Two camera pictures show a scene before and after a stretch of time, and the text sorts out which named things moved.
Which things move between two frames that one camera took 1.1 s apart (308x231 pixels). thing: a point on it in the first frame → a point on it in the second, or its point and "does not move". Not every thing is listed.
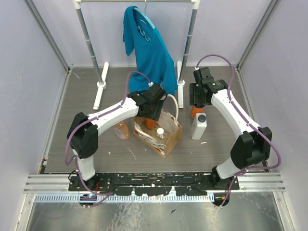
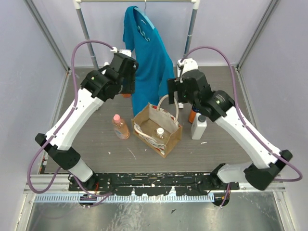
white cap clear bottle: [160, 132] does not move
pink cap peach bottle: [121, 130] does not move
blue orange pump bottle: [150, 123] → [126, 95]
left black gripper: [154, 113] → [131, 78]
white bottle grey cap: [198, 126] does not move
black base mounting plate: [147, 184] does not move
